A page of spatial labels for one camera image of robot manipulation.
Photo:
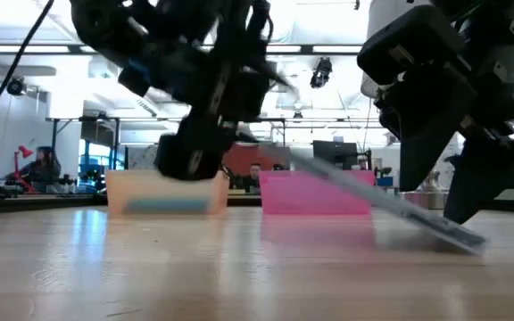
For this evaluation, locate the orange translucent plastic bin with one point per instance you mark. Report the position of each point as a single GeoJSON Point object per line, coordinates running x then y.
{"type": "Point", "coordinates": [118, 191]}

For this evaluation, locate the clear jewel case dark tray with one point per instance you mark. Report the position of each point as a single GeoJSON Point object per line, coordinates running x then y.
{"type": "Point", "coordinates": [417, 217]}

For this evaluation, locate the black ceiling camera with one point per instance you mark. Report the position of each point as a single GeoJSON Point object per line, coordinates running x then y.
{"type": "Point", "coordinates": [16, 87]}
{"type": "Point", "coordinates": [321, 71]}

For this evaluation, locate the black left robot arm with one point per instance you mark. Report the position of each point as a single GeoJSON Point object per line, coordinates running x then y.
{"type": "Point", "coordinates": [159, 27]}

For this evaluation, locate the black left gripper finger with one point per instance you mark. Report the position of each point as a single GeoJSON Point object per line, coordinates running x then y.
{"type": "Point", "coordinates": [271, 73]}

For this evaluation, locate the black computer monitor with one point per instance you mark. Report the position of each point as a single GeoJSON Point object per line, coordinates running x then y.
{"type": "Point", "coordinates": [335, 153]}

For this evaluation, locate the red desk lamp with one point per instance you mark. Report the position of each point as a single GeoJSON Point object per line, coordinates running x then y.
{"type": "Point", "coordinates": [25, 151]}

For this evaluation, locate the pink translucent plastic bin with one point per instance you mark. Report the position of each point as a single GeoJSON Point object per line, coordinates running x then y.
{"type": "Point", "coordinates": [292, 196]}

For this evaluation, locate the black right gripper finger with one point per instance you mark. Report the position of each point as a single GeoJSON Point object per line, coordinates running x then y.
{"type": "Point", "coordinates": [489, 178]}
{"type": "Point", "coordinates": [422, 156]}

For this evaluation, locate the black metal table frame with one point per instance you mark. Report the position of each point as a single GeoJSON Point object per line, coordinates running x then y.
{"type": "Point", "coordinates": [38, 203]}

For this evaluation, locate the person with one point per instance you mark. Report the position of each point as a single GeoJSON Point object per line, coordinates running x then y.
{"type": "Point", "coordinates": [252, 177]}
{"type": "Point", "coordinates": [40, 169]}

